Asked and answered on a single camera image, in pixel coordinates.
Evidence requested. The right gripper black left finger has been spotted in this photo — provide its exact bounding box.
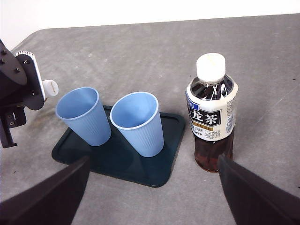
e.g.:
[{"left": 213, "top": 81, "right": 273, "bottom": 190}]
[{"left": 0, "top": 156, "right": 91, "bottom": 225}]

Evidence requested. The dark oolong tea bottle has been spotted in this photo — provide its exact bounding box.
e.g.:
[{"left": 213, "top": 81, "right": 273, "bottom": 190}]
[{"left": 186, "top": 53, "right": 240, "bottom": 173}]

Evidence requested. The dark rectangular serving tray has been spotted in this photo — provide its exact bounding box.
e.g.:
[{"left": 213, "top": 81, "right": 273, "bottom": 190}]
[{"left": 51, "top": 105, "right": 186, "bottom": 188}]

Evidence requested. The pale grey left wrist camera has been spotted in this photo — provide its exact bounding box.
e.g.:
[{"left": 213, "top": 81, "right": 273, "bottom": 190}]
[{"left": 14, "top": 49, "right": 47, "bottom": 100}]

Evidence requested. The pale jasmine tea bottle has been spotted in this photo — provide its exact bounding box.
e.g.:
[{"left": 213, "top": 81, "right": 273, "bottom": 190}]
[{"left": 41, "top": 79, "right": 60, "bottom": 102}]

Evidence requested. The blue ribbed plastic cup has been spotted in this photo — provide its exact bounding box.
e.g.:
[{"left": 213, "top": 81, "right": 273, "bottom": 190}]
[
  {"left": 55, "top": 87, "right": 112, "bottom": 146},
  {"left": 109, "top": 91, "right": 165, "bottom": 158}
]

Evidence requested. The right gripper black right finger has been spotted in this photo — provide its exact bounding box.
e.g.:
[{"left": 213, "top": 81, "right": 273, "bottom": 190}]
[{"left": 217, "top": 154, "right": 300, "bottom": 225}]

